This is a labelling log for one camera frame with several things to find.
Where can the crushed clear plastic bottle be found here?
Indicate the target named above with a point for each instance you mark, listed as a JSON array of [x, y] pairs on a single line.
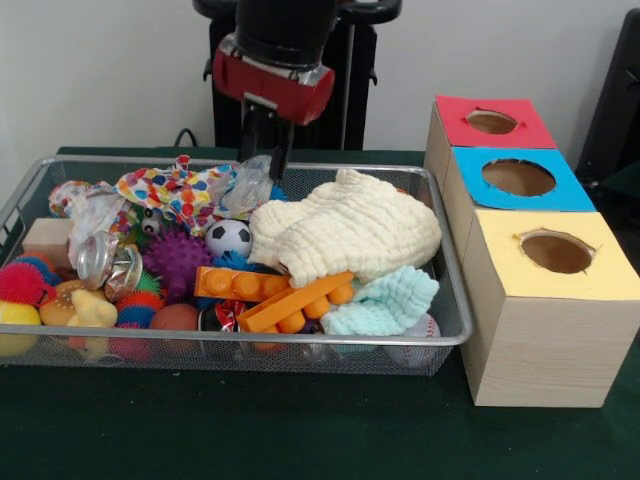
[[247, 187]]

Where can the light blue knitted cloth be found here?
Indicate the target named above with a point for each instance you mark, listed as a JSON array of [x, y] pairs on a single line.
[[385, 305]]

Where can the cream knitted cloth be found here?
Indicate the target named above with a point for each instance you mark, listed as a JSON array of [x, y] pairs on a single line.
[[360, 225]]

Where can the white baseball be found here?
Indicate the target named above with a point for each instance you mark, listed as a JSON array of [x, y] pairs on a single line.
[[425, 332]]

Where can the black upright panel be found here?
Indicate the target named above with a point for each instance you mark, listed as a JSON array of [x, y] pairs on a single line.
[[620, 100]]

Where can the dark green table cloth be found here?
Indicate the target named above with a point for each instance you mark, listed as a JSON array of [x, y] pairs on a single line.
[[250, 430]]

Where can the crushed silver can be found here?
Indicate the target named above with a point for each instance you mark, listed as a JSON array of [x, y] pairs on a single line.
[[97, 260]]

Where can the purple spiky ball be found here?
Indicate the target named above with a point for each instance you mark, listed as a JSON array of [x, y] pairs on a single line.
[[175, 260]]

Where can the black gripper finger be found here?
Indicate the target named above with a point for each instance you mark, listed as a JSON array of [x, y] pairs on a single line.
[[250, 130], [282, 150]]

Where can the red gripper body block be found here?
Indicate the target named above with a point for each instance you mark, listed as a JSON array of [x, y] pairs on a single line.
[[270, 87]]

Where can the orange toy building brick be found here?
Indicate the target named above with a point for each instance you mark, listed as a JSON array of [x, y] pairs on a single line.
[[280, 300]]

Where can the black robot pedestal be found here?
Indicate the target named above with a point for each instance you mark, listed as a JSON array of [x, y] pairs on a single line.
[[350, 100]]

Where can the small soccer ball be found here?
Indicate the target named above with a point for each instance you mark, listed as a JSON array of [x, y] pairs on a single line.
[[229, 237]]

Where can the colourful patterned cloth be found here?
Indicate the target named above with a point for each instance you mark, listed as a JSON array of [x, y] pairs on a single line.
[[175, 192]]

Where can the wooden box with three holes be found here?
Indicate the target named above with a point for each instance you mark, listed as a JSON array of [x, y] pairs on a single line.
[[540, 350]]

